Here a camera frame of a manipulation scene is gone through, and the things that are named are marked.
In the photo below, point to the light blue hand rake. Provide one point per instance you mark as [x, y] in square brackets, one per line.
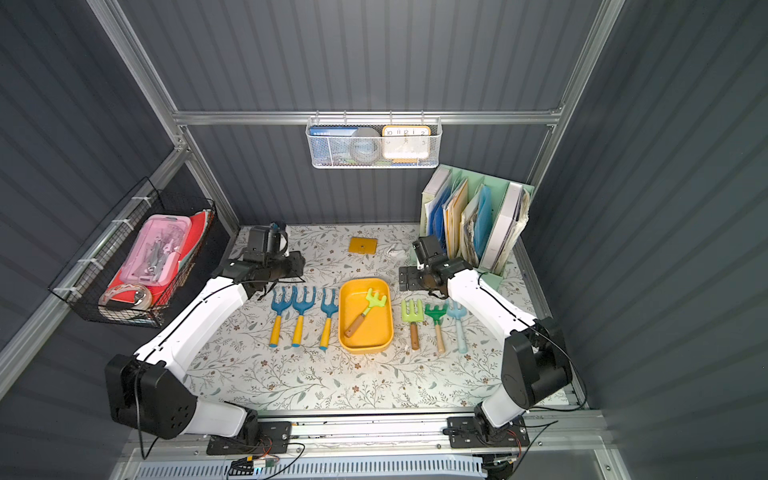
[457, 312]

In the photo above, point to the blue rake yellow handle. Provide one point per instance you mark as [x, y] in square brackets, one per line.
[302, 301]
[280, 303]

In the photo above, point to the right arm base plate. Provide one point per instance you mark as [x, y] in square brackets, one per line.
[486, 432]

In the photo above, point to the clear tape roll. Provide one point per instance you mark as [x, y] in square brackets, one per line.
[126, 297]

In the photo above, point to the white binder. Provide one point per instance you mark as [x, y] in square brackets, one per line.
[509, 204]

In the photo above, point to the light green hand rake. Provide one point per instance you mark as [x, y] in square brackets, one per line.
[412, 313]

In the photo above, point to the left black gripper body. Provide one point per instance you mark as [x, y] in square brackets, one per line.
[293, 264]

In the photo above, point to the pink tool case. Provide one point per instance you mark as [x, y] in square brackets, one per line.
[154, 256]

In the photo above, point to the grey tape roll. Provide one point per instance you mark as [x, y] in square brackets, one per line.
[365, 146]

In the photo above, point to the blue folder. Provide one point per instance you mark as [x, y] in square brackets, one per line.
[483, 222]

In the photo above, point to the blue box in basket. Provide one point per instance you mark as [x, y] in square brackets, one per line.
[329, 144]

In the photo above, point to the black wire side basket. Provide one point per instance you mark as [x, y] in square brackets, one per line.
[87, 275]

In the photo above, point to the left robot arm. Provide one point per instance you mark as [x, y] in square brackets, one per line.
[146, 391]

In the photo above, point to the blue fork yellow handle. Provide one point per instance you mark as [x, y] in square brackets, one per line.
[328, 307]

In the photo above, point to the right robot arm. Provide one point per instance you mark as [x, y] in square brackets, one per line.
[535, 363]

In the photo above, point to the green file organizer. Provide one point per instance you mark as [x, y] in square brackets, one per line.
[475, 217]

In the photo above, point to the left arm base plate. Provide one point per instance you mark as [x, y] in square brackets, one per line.
[261, 438]

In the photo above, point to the lime green hand fork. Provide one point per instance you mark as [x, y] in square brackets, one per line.
[374, 299]

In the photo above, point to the dark green hand rake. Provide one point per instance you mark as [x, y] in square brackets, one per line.
[436, 313]

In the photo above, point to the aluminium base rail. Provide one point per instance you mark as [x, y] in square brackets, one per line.
[439, 444]

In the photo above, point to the yellow alarm clock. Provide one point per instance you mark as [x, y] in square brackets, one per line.
[403, 143]

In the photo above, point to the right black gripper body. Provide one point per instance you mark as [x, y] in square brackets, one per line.
[411, 278]

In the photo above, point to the yellow wallet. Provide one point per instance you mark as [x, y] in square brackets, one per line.
[363, 245]

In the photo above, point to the yellow storage box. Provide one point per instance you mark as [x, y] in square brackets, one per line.
[366, 323]

